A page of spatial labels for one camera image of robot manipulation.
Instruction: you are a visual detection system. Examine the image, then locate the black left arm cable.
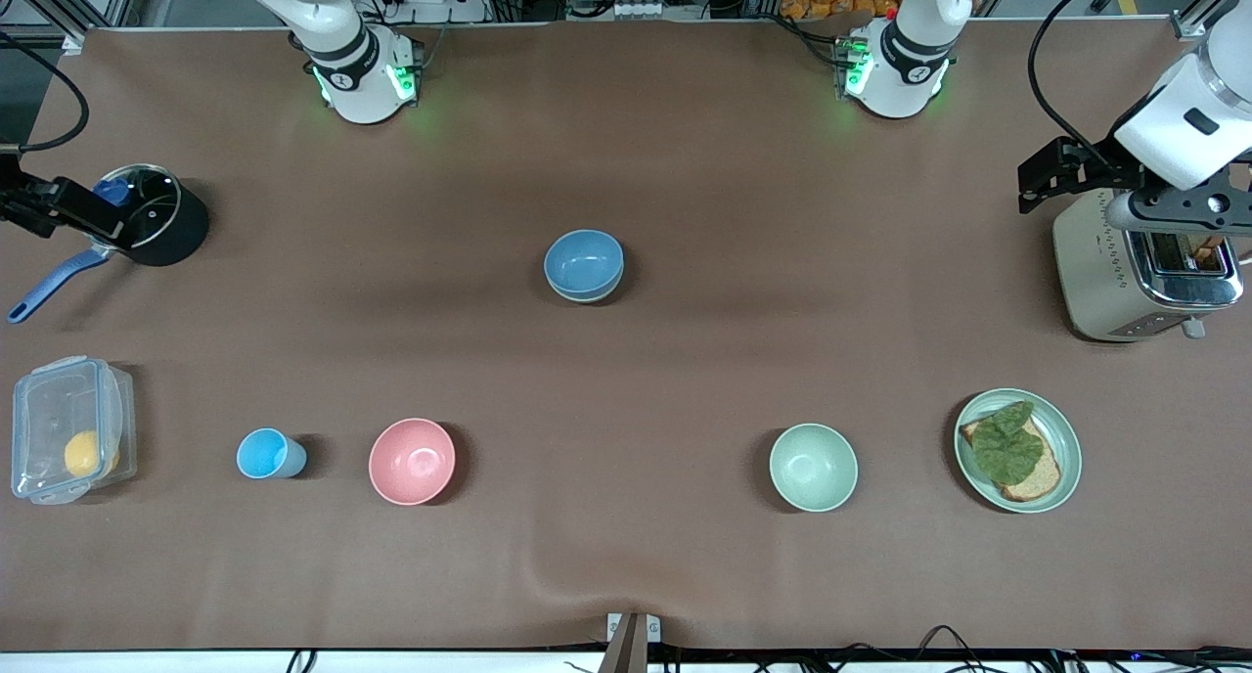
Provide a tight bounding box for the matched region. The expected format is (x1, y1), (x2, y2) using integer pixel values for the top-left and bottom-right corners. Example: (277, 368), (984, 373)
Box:
(1026, 0), (1235, 160)

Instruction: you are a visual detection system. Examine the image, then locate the brown table cover cloth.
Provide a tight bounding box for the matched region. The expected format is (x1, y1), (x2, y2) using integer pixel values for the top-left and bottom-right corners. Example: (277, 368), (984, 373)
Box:
(0, 18), (1252, 652)

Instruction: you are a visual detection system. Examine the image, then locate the beige and chrome toaster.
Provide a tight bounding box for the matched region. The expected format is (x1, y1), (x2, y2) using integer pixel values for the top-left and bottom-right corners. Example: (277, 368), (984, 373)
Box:
(1053, 189), (1245, 342)

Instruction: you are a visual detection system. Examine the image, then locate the pink bowl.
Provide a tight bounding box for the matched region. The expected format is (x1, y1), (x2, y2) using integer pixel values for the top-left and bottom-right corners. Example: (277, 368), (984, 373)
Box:
(369, 418), (457, 507)

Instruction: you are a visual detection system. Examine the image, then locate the glass lid with blue knob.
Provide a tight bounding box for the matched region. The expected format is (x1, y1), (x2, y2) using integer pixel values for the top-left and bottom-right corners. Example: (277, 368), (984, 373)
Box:
(93, 164), (184, 251)

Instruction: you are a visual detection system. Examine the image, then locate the black floor cable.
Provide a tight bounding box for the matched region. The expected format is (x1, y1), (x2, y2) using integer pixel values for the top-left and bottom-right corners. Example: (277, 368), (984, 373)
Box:
(1056, 646), (1252, 668)

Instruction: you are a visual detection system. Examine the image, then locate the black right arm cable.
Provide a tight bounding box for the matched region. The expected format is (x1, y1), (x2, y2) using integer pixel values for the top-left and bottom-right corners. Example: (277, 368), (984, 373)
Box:
(0, 30), (91, 156)

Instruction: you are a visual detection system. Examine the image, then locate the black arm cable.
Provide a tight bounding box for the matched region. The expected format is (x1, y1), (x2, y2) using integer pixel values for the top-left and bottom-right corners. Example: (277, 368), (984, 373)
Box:
(1026, 0), (1235, 160)
(0, 30), (91, 156)

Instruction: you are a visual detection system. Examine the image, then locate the clear plastic lidded container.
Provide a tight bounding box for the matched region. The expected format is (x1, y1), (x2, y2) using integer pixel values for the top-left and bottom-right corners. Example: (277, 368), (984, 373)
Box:
(12, 356), (138, 506)

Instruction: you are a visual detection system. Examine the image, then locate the pale green plate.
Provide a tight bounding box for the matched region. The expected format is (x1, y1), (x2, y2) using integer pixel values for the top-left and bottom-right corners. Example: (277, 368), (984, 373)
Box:
(954, 388), (1083, 514)

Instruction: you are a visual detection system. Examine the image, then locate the blue bowl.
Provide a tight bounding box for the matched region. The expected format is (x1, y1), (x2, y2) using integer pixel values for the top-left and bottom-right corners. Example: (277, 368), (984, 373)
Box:
(544, 229), (625, 297)

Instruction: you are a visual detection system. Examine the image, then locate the green lettuce leaf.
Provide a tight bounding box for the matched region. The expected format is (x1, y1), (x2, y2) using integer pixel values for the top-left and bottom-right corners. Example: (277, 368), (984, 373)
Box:
(970, 401), (1046, 486)

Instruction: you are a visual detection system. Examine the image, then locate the black saucepan with blue handle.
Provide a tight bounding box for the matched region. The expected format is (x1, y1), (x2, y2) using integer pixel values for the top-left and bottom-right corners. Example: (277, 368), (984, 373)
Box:
(8, 163), (210, 324)

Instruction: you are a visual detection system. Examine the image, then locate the bread slice under lettuce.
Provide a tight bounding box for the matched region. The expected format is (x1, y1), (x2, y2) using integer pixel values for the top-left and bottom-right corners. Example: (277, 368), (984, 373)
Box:
(960, 414), (1063, 503)

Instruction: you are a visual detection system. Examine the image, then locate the yellow lemon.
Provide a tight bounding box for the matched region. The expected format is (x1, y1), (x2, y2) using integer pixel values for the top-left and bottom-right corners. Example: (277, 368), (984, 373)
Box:
(64, 430), (120, 478)

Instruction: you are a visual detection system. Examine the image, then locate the small blue cup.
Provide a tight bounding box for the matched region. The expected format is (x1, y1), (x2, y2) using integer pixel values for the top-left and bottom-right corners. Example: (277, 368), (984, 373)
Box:
(237, 428), (307, 480)

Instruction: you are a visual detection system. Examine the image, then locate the metal table clamp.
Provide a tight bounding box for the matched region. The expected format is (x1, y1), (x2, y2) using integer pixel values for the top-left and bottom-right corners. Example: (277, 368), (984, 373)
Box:
(606, 611), (662, 673)

